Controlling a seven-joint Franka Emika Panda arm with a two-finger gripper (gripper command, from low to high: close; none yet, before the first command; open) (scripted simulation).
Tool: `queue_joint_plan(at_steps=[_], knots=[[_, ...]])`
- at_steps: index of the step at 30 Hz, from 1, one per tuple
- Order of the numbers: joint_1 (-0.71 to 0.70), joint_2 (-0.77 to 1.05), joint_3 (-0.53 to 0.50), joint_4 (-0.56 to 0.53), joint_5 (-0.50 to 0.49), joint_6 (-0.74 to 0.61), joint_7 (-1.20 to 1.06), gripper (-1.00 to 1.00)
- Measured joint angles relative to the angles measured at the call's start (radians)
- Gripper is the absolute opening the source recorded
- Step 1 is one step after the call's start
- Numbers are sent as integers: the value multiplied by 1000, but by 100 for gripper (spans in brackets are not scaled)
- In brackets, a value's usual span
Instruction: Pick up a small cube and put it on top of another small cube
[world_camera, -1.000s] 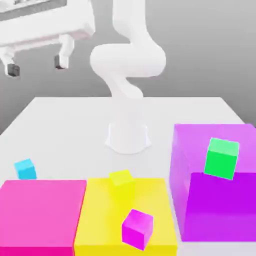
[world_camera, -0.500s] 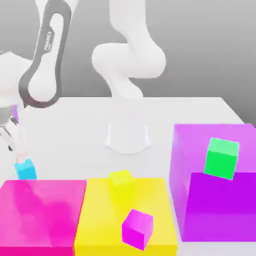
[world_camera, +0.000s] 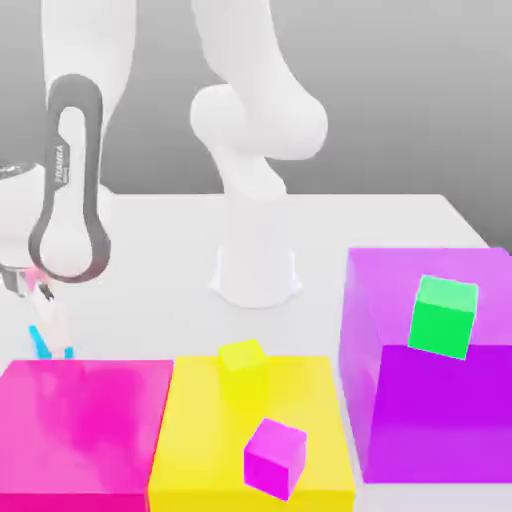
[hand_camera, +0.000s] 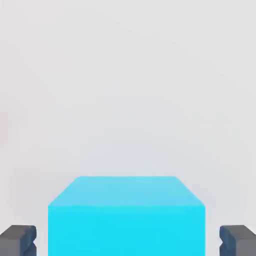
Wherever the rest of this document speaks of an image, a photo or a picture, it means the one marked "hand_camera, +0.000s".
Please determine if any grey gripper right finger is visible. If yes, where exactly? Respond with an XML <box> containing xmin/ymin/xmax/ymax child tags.
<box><xmin>219</xmin><ymin>224</ymin><xmax>256</xmax><ymax>256</ymax></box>

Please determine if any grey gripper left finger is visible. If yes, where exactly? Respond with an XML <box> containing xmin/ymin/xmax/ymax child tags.
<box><xmin>0</xmin><ymin>224</ymin><xmax>38</xmax><ymax>256</ymax></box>

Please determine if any small cyan cube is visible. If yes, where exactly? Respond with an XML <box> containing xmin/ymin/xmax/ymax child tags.
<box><xmin>47</xmin><ymin>175</ymin><xmax>206</xmax><ymax>256</ymax></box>

